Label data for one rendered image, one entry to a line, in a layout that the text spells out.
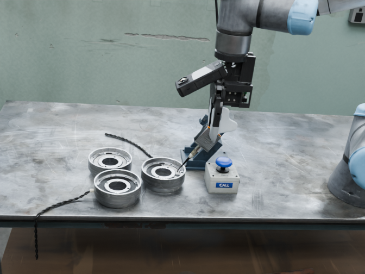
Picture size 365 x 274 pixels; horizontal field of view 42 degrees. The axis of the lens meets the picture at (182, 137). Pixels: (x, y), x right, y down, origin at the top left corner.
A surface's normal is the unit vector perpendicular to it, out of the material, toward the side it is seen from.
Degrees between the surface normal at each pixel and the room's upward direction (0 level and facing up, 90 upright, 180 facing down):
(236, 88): 90
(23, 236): 0
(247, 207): 0
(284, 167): 0
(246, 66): 90
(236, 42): 90
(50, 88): 90
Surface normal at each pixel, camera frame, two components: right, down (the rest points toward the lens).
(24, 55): 0.11, 0.45
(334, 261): 0.10, -0.89
